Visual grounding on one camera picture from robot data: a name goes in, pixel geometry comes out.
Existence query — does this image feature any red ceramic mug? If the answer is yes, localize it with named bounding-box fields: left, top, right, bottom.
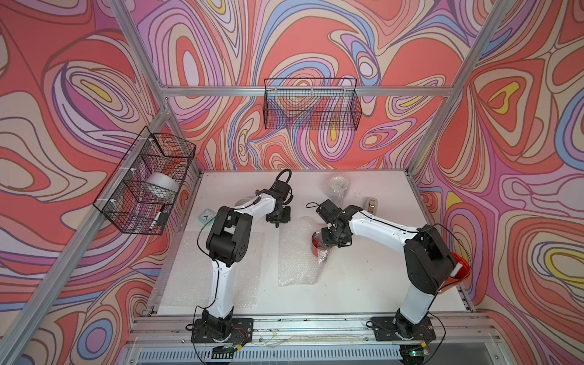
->
left=311, top=231, right=326, bottom=260

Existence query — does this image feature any clear bubble wrap sheet top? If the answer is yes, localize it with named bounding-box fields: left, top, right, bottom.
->
left=323, top=175, right=351, bottom=208

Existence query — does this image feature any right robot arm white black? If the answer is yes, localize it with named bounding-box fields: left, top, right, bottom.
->
left=306, top=199, right=457, bottom=329

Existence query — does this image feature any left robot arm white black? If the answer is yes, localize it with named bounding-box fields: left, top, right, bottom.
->
left=202, top=169, right=294, bottom=333

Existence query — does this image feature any white ceramic mug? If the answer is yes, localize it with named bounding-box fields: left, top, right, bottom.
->
left=234, top=197, right=254, bottom=207

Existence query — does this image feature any grey tape dispenser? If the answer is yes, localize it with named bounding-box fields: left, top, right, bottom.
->
left=363, top=197, right=378, bottom=215

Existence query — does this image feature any small teal alarm clock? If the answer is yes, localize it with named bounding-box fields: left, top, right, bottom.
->
left=198, top=208, right=217, bottom=224

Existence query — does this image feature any white tape roll in basket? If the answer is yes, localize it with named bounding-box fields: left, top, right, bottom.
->
left=146, top=173, right=179, bottom=197

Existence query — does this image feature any black wire basket back wall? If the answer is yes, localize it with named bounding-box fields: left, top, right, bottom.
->
left=263, top=76, right=363, bottom=131

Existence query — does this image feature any black wire basket wall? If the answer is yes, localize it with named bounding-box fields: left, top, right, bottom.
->
left=263, top=76, right=363, bottom=131
left=93, top=127, right=196, bottom=236

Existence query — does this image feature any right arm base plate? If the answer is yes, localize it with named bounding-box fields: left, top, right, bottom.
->
left=366, top=316, right=436, bottom=343

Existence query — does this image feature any marker in wire basket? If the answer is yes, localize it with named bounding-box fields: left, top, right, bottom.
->
left=148, top=211, right=165, bottom=231

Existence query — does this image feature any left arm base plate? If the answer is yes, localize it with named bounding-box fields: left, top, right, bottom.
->
left=185, top=318, right=254, bottom=345

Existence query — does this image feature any black wire basket left wall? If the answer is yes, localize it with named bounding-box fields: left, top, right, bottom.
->
left=93, top=127, right=196, bottom=236

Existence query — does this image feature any aluminium front rail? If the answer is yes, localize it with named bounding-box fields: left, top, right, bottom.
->
left=127, top=313, right=503, bottom=347

